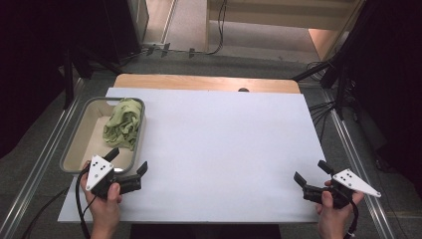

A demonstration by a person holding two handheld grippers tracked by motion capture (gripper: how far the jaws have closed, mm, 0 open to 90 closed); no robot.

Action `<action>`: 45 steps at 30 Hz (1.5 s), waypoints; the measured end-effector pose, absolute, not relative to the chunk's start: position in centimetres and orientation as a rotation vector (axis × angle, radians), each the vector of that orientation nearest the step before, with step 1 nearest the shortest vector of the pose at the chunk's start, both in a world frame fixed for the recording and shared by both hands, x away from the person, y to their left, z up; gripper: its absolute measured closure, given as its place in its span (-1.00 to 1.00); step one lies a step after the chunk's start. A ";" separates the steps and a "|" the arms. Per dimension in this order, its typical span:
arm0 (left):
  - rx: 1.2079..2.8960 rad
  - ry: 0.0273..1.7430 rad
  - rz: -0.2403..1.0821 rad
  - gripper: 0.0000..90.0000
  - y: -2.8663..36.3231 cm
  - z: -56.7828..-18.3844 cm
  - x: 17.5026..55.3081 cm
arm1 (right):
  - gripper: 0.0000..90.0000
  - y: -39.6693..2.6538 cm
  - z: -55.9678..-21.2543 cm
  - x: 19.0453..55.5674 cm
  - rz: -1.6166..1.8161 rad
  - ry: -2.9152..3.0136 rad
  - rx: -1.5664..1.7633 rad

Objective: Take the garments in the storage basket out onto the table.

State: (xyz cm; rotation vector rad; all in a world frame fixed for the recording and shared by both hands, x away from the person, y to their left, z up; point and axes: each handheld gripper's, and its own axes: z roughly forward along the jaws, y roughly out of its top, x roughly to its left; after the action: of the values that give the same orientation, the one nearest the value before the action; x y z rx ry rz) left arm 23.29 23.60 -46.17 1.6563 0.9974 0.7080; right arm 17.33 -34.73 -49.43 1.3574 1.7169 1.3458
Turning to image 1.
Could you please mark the black metal stand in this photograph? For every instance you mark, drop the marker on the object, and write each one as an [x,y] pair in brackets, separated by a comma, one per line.
[68,86]
[340,96]

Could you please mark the aluminium floor rail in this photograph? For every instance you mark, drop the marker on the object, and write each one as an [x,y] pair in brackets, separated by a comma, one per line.
[41,159]
[348,146]

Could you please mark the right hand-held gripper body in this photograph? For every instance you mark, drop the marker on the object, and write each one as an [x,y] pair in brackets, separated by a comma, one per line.
[351,181]

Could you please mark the black floor bracket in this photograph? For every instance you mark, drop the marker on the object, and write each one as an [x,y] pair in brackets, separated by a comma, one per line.
[191,53]
[165,49]

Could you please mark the dark curtain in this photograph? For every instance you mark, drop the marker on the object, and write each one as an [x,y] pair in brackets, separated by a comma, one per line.
[391,83]
[33,66]

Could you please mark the light wooden furniture frame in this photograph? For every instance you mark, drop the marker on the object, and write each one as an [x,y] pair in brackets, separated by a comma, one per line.
[282,13]

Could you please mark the white table mat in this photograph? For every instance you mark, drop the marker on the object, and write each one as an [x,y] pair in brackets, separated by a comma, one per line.
[215,149]

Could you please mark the person's left hand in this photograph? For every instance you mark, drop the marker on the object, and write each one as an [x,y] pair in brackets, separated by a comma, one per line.
[104,215]

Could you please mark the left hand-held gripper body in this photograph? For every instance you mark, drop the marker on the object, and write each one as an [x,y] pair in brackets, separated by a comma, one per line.
[99,172]

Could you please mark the person's right hand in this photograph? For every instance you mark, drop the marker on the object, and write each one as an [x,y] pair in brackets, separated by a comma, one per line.
[331,222]

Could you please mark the dark round table grommet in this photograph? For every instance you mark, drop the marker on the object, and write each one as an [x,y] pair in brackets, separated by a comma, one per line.
[243,89]

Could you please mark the green printed baby romper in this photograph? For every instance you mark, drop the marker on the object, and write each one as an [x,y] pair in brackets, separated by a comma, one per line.
[122,126]

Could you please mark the beige basket with grey rim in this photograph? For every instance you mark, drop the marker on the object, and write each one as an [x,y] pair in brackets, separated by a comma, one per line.
[89,139]

